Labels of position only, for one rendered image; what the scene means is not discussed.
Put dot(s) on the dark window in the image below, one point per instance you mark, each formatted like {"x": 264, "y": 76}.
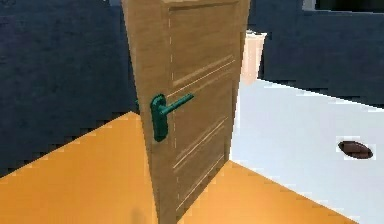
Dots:
{"x": 346, "y": 4}

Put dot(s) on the pale pink cylindrical bin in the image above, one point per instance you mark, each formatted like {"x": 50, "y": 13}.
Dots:
{"x": 252, "y": 56}

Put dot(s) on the brown wooden room door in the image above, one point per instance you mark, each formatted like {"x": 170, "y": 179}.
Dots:
{"x": 200, "y": 50}

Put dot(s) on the brown oval object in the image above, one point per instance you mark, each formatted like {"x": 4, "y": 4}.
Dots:
{"x": 355, "y": 149}

